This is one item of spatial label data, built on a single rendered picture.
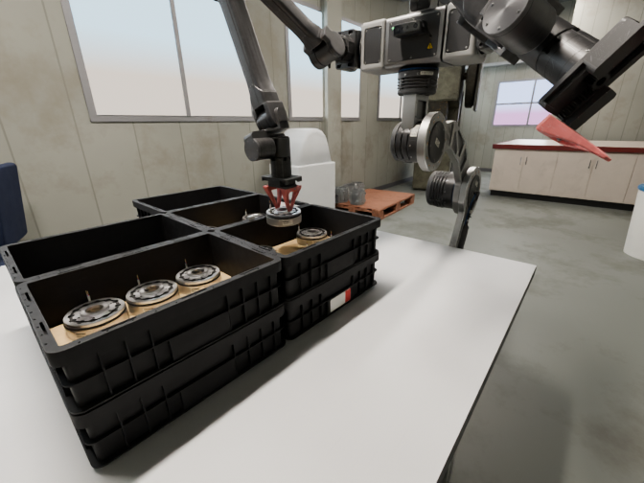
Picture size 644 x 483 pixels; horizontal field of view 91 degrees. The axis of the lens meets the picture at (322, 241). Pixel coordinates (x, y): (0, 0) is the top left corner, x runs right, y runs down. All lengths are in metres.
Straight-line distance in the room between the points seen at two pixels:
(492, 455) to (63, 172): 3.12
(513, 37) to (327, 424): 0.64
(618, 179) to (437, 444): 5.60
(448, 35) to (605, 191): 5.08
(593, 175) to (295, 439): 5.74
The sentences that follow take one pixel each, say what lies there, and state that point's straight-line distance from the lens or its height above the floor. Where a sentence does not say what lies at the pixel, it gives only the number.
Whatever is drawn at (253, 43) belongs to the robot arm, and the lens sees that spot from 0.97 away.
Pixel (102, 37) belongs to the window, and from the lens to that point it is 3.22.
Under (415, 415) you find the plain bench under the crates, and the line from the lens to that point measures 0.68.
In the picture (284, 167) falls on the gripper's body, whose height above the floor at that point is 1.09.
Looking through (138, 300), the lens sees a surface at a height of 0.86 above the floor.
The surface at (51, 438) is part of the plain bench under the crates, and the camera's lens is 0.79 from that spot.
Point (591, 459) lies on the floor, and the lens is 1.77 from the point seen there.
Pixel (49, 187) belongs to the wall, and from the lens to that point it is 3.07.
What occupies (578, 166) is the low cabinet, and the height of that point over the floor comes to 0.57.
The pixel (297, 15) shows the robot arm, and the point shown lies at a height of 1.50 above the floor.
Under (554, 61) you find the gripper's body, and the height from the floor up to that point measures 1.27.
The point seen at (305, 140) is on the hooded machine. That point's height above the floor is 1.04.
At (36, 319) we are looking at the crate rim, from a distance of 0.65.
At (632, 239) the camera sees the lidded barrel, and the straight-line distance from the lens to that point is 4.11.
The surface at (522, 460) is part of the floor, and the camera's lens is 1.63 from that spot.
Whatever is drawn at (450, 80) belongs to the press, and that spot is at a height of 1.85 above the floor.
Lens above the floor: 1.20
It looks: 20 degrees down
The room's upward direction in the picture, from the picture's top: 1 degrees counter-clockwise
